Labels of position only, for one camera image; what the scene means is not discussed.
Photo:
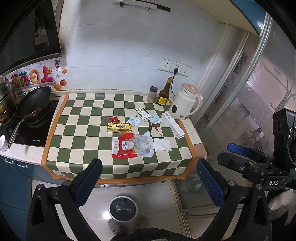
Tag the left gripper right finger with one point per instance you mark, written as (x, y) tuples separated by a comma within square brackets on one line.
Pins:
[(213, 182)]

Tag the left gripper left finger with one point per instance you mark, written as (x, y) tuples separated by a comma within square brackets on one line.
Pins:
[(85, 181)]

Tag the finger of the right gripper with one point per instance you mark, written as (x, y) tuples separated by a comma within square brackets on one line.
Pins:
[(233, 162), (240, 150)]

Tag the long white box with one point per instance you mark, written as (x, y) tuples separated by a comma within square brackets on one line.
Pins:
[(176, 129)]

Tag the red clear food bag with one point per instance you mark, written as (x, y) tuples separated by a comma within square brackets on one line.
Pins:
[(131, 145)]

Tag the yellow snack box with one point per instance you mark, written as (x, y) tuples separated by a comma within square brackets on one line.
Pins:
[(119, 127)]

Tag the white paper napkin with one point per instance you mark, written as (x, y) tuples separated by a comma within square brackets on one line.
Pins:
[(161, 144)]

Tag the white sachet packet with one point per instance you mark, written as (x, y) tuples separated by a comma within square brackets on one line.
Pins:
[(134, 121)]

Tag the red torn sauce packet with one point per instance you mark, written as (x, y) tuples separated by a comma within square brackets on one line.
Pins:
[(114, 119)]

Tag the silver sachet packet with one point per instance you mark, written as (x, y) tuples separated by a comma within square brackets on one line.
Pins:
[(155, 119)]

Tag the white round trash bin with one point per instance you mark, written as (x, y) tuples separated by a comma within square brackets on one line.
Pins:
[(123, 209)]

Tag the left grey slipper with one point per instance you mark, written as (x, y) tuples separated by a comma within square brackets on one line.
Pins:
[(115, 227)]

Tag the grey slipper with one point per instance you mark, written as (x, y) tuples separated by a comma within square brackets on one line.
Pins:
[(115, 227), (142, 223)]

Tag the white pink electric kettle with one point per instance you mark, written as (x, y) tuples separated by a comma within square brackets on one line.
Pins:
[(187, 102)]

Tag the right grey slipper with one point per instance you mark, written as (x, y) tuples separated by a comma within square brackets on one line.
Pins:
[(142, 223)]

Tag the black induction cooktop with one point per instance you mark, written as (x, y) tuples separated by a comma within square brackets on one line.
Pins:
[(30, 134)]

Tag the black trouser legs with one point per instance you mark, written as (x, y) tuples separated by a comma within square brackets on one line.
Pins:
[(151, 234)]

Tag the brown sauce bottle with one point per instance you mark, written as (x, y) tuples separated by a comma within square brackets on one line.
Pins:
[(165, 93)]

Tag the black frying pan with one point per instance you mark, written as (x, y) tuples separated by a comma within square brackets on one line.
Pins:
[(31, 108)]

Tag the small spice jar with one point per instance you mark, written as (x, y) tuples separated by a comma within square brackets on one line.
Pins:
[(152, 94)]

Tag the steel pot with lid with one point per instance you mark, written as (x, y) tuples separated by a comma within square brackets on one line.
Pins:
[(8, 101)]

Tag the black range hood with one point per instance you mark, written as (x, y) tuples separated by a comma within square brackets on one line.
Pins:
[(29, 32)]

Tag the white wall socket strip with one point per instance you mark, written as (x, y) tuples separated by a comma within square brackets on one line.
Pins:
[(170, 66)]

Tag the colourful wall stickers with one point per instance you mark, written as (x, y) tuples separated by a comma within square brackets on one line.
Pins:
[(44, 73)]

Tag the wall mounted knife rack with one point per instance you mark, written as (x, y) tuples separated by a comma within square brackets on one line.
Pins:
[(144, 4)]

